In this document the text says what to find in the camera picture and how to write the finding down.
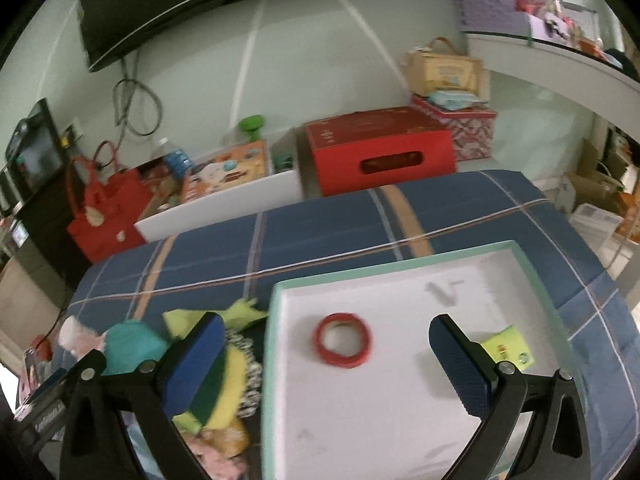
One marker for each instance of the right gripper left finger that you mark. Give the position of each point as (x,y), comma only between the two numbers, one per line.
(96,444)

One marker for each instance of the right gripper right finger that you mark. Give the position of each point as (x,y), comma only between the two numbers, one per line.
(555,444)

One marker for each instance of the green yellow scrub sponge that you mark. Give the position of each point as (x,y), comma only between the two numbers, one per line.
(218,399)

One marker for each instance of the lime green cloth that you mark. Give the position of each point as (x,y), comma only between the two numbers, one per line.
(240,315)

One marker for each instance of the pink fabric scrunchie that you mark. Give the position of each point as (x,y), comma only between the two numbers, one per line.
(222,452)

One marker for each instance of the leopard print scrunchie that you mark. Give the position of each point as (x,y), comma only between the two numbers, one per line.
(252,393)

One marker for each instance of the green tissue pack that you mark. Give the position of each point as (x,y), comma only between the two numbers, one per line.
(509,345)

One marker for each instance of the teal plastic case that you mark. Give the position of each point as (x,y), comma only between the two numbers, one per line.
(128,344)

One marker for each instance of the white pill bottle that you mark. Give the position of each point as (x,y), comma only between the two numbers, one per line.
(78,339)

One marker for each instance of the blue plaid tablecloth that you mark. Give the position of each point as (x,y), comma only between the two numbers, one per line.
(209,268)

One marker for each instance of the red tape roll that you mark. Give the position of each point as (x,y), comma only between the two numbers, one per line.
(342,340)

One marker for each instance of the teal rimmed white tray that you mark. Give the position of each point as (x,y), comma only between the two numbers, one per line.
(396,416)

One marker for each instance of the red felt tote bag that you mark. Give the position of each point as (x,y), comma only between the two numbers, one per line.
(104,223)

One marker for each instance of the blue label water bottle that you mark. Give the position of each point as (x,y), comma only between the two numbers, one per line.
(175,159)

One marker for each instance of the orange toy box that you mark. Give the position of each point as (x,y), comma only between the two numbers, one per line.
(235,166)

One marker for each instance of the white storage bin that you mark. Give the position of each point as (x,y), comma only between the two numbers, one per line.
(276,190)

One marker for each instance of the red cardboard box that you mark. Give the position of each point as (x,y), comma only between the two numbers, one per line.
(369,149)

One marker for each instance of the patterned red gift box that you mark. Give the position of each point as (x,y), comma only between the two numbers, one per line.
(472,130)

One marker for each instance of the white desk shelf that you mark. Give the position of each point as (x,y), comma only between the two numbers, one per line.
(593,84)

